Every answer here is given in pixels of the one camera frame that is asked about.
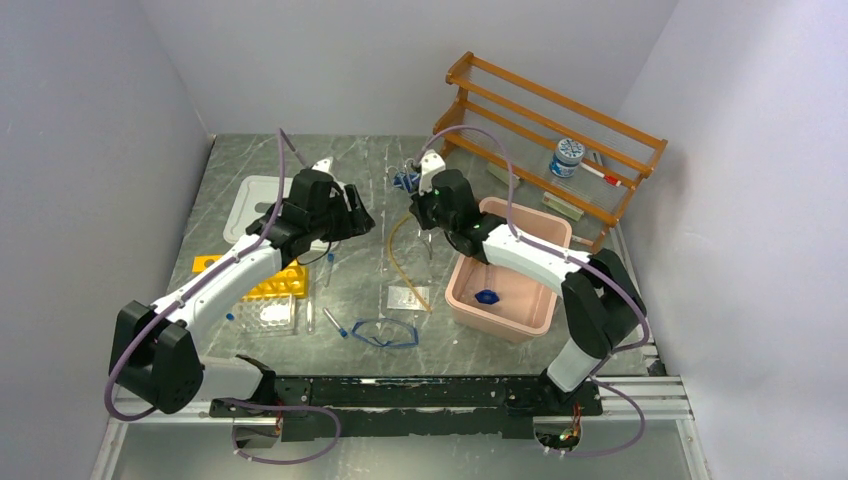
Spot yellow test tube rack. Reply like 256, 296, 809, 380
190, 252, 309, 303

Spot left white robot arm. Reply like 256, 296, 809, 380
104, 169, 375, 421

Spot red white marker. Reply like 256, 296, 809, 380
581, 163, 622, 187

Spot pink plastic bin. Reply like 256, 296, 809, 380
445, 197, 572, 343

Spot blue white jar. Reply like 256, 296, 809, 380
549, 138, 586, 178

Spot white plastic lid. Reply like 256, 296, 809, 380
223, 175, 342, 246

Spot black base frame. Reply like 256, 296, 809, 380
208, 374, 603, 442

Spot beige labelled block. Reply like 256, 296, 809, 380
542, 192, 584, 222

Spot blue safety glasses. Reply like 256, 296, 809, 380
350, 318, 420, 349

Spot orange wooden shelf rack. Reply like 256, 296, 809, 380
433, 52, 668, 250

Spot yellow rubber tubing with clamps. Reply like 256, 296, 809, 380
387, 158, 435, 314

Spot blue stapler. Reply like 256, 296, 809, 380
390, 170, 420, 194

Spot small clear plastic bag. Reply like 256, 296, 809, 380
386, 285, 432, 311

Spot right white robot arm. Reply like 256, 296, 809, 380
410, 169, 649, 414

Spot beige block on shelf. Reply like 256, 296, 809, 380
486, 163, 522, 188

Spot clear test tube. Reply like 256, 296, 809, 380
305, 297, 315, 335

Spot upright blue capped tube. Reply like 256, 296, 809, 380
324, 252, 335, 288

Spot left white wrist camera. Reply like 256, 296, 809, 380
310, 156, 334, 176

